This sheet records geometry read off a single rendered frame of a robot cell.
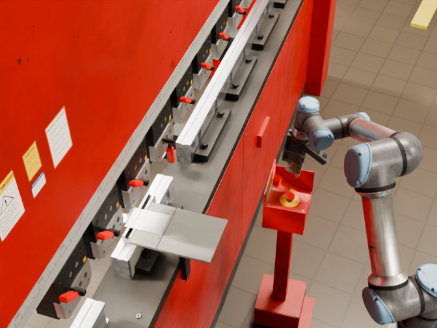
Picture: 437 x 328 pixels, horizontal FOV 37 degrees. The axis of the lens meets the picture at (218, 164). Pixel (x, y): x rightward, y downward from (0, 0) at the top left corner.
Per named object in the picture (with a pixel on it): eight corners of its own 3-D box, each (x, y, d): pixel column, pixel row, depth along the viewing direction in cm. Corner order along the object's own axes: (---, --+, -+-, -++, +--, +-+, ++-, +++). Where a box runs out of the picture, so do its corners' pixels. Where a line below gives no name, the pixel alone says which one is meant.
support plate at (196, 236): (209, 264, 197) (209, 262, 196) (129, 244, 203) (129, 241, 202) (227, 222, 209) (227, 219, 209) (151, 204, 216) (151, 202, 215)
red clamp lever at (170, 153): (174, 164, 208) (173, 141, 201) (162, 162, 209) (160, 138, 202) (176, 161, 209) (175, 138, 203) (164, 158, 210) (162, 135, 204)
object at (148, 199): (132, 244, 206) (131, 237, 204) (123, 242, 206) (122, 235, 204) (155, 200, 220) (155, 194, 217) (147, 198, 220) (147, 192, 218)
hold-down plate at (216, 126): (207, 162, 247) (207, 156, 245) (194, 159, 248) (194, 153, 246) (231, 114, 268) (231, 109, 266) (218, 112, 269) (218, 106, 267)
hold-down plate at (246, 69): (238, 100, 275) (238, 94, 273) (225, 98, 276) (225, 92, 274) (257, 62, 296) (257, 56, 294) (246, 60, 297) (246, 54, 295)
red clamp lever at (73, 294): (68, 297, 151) (87, 288, 160) (52, 293, 152) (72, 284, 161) (67, 305, 151) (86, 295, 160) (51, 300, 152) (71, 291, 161)
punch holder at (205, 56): (199, 93, 232) (198, 53, 221) (177, 88, 234) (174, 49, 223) (212, 69, 242) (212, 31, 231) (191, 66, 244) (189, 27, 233)
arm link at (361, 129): (441, 133, 182) (359, 103, 227) (406, 142, 180) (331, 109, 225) (442, 172, 185) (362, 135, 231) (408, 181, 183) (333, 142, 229)
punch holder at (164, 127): (157, 166, 204) (153, 125, 193) (132, 161, 206) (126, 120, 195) (174, 136, 215) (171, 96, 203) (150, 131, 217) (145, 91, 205)
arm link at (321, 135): (346, 130, 217) (332, 109, 224) (315, 137, 214) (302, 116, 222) (343, 147, 222) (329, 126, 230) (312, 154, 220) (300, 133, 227)
